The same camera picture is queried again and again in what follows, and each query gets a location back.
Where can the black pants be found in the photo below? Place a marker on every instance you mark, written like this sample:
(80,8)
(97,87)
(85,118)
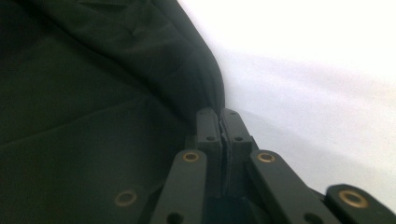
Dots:
(93,93)

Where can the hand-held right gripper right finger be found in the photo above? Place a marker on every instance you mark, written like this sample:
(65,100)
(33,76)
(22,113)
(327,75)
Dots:
(236,130)

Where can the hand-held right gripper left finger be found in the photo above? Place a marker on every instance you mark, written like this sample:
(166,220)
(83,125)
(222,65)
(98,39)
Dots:
(210,130)

